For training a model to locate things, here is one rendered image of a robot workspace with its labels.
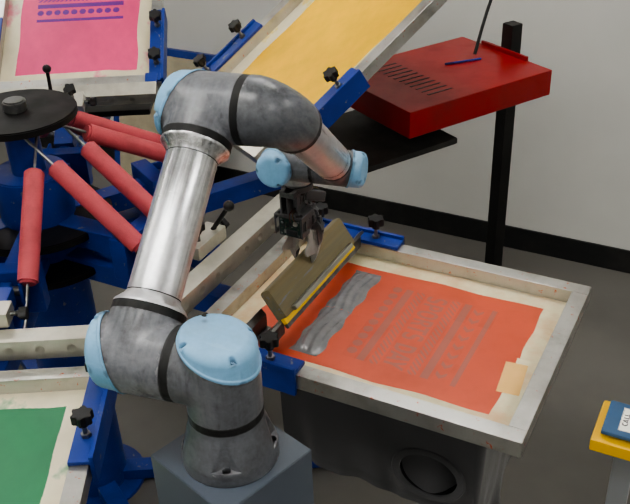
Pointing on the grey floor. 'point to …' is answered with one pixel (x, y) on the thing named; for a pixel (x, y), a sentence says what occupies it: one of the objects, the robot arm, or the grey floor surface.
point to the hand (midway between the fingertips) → (305, 253)
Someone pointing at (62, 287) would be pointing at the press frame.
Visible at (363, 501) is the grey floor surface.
